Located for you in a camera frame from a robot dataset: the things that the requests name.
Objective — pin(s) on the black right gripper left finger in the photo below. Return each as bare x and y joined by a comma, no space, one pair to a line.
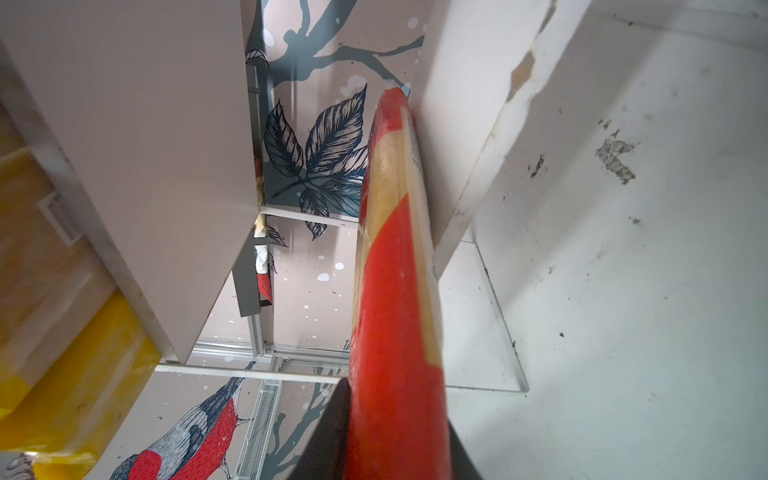
325,454

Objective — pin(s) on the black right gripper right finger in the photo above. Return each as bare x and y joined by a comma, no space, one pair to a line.
462,466

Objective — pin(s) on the red spaghetti pack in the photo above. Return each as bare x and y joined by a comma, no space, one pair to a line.
398,425

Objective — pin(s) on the white two-tier shelf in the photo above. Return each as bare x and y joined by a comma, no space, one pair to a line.
137,112

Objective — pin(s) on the red cassava chips bag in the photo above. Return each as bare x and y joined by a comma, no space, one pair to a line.
262,256

